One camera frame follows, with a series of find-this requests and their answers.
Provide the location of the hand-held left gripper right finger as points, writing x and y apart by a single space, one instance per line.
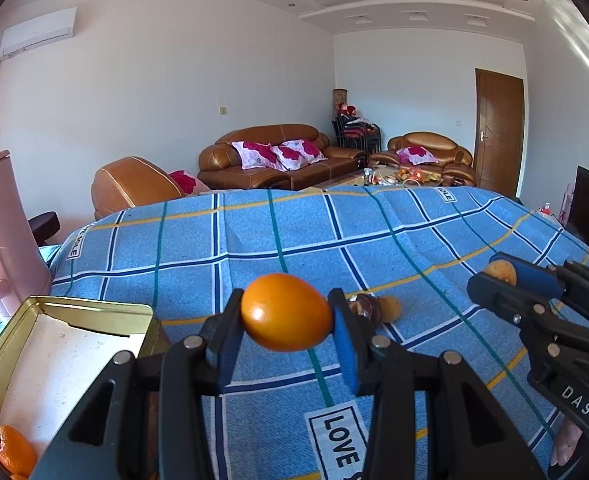
347 345

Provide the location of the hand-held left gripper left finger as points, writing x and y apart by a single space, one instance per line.
227 350

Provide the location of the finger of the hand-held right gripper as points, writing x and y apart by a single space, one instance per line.
504 300
539 277

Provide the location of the small yellow fruit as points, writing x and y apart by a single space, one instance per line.
501 271
390 308

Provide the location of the orange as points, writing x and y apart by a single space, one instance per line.
12 450
287 311

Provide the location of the gold rectangular tin box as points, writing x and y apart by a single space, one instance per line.
74 360

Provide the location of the person's right hand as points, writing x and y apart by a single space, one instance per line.
566 442

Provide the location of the dark brown round fruit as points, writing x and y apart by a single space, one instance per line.
364 306

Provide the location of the blue plaid blanket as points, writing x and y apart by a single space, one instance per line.
274 240

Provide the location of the brown wooden door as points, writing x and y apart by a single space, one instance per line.
499 130

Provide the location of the plate of assorted fruit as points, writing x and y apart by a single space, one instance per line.
414 175

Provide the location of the coffee table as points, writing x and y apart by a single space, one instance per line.
354 178

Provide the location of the red floral pillow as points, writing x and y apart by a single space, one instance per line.
257 154
417 154
297 152
184 181

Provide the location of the brown leather armchair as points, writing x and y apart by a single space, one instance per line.
429 140
134 185

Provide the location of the brown leather sofa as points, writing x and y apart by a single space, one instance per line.
274 175

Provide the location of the stack of dark chairs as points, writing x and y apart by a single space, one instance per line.
357 127

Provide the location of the black stool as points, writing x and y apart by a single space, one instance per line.
42 225

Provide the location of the tall patterned vase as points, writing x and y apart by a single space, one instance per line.
339 97

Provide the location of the white air conditioner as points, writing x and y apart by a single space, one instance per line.
37 32

